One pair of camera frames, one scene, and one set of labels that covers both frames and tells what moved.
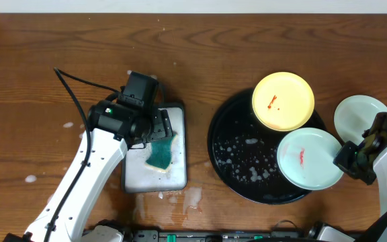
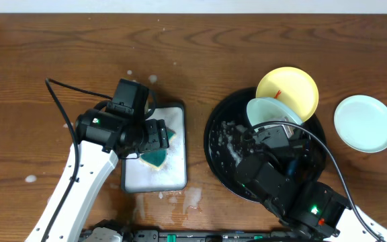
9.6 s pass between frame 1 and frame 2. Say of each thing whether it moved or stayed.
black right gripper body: moved
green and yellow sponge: moved
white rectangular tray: stayed
